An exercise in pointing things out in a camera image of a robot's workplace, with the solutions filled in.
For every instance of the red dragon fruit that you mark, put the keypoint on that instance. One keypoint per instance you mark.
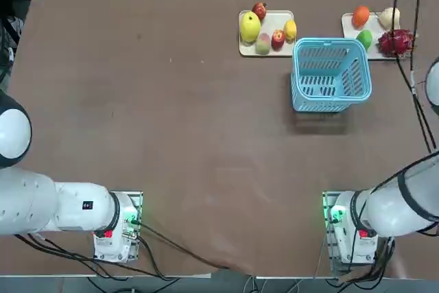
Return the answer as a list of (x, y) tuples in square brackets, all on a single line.
[(396, 42)]

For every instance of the white tray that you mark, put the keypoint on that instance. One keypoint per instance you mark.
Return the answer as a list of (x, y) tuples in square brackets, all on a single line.
[(348, 30), (274, 18)]

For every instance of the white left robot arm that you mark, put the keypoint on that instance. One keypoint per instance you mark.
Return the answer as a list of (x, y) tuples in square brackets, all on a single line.
[(68, 210)]

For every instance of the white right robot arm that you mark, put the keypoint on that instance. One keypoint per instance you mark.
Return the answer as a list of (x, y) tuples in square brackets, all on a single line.
[(387, 210)]

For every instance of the pink green peach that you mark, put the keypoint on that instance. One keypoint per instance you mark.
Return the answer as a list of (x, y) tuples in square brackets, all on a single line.
[(262, 44)]

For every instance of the green apple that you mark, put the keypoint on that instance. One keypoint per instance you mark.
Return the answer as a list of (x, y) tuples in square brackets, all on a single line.
[(364, 39)]

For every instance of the red pomegranate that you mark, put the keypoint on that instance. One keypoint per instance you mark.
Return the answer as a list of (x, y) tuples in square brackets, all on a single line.
[(259, 10)]

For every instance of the large yellow pear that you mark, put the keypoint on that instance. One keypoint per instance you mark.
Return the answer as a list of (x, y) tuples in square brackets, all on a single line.
[(249, 27)]

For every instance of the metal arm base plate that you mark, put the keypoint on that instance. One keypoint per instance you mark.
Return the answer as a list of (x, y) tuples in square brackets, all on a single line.
[(327, 238), (139, 200)]

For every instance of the cream white fruit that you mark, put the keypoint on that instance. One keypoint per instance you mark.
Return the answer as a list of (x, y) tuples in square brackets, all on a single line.
[(389, 18)]

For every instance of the light blue plastic basket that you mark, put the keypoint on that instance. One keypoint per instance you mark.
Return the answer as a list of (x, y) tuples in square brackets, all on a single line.
[(329, 101)]

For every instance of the yellow lemon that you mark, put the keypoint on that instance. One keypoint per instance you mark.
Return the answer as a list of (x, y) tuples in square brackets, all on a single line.
[(290, 29)]

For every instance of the red apple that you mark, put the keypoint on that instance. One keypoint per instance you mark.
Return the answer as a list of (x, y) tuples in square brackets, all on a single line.
[(278, 40)]

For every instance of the orange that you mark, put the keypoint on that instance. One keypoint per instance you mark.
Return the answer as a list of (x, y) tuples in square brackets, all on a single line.
[(361, 16)]

